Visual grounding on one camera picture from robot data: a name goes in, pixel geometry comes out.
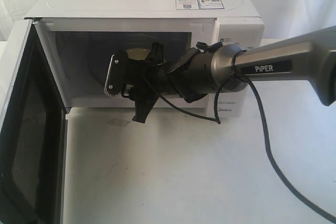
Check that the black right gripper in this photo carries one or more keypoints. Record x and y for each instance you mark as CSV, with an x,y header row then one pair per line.
x,y
144,81

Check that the green ceramic bowl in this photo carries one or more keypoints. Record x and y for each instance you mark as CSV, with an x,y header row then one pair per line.
x,y
137,53

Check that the white microwave door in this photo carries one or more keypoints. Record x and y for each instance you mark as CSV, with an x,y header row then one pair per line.
x,y
33,132

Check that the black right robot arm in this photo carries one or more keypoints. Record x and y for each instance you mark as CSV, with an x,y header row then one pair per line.
x,y
219,69

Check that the glass microwave turntable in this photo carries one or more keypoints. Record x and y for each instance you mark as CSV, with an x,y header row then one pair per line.
x,y
103,45

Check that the white microwave oven body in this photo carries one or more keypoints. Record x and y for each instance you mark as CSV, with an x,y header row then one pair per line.
x,y
64,27

